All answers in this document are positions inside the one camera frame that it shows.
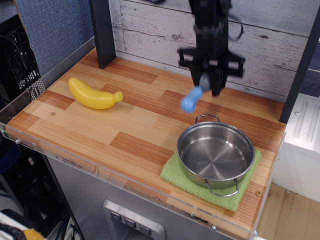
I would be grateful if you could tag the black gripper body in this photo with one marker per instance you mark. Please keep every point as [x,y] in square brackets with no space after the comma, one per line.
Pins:
[212,44]

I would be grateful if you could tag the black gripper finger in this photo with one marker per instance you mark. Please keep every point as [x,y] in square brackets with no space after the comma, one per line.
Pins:
[198,75]
[218,78]

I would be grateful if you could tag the blue grey toy spoon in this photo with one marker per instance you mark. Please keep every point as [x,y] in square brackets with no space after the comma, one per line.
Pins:
[189,102]

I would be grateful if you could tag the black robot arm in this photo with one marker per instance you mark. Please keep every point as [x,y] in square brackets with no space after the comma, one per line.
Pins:
[211,62]

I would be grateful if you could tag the stainless steel pot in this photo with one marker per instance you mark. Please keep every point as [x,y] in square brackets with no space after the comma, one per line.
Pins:
[214,153]

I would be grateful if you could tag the yellow toy banana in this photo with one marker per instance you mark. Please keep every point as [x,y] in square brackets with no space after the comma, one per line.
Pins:
[93,98]

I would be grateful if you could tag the white metal cabinet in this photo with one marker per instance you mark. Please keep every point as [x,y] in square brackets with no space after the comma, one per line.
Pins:
[297,167]

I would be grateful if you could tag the green cloth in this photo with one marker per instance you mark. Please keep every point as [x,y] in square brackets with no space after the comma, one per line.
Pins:
[228,198]

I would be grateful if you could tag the clear acrylic table guard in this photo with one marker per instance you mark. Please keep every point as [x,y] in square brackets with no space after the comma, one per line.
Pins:
[118,153]

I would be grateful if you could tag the silver dispenser panel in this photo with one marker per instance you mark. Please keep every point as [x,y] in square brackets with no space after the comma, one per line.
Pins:
[126,224]

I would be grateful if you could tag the black plastic crate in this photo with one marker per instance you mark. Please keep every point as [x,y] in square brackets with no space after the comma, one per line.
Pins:
[21,60]

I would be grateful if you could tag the yellow object bottom left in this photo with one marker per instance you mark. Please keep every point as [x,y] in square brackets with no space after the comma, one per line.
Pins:
[32,234]

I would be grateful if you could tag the dark right frame post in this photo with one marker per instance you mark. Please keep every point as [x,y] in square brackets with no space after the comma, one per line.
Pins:
[304,63]

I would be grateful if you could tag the dark frame post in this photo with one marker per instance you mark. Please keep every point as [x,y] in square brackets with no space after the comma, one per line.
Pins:
[103,32]
[304,63]

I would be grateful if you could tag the dark left frame post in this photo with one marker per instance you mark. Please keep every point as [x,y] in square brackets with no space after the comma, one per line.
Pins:
[103,32]

